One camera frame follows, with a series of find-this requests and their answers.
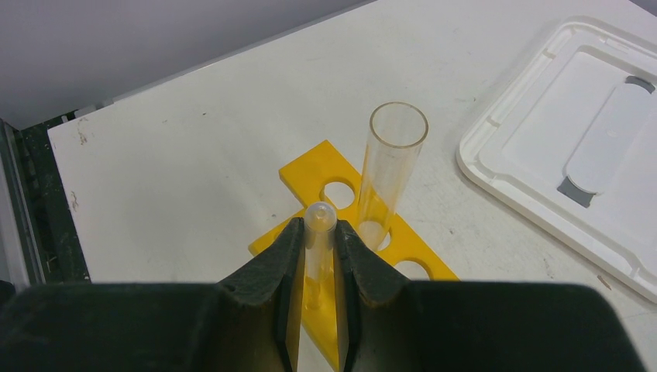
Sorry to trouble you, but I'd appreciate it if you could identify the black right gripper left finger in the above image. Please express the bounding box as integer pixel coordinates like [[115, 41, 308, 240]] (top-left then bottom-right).
[[1, 218, 304, 371]]

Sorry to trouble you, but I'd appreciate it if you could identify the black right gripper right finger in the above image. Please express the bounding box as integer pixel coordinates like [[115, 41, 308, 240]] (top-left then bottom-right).
[[333, 219, 648, 372]]

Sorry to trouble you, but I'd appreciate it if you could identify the yellow test tube rack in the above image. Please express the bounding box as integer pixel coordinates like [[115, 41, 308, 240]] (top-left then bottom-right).
[[248, 139, 460, 372]]

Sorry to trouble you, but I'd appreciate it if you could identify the clear glass test tube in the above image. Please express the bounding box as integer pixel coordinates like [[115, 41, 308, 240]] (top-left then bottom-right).
[[356, 102, 429, 251]]

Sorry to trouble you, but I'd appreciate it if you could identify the white plastic bin lid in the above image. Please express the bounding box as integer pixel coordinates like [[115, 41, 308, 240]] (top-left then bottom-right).
[[456, 16, 656, 301]]

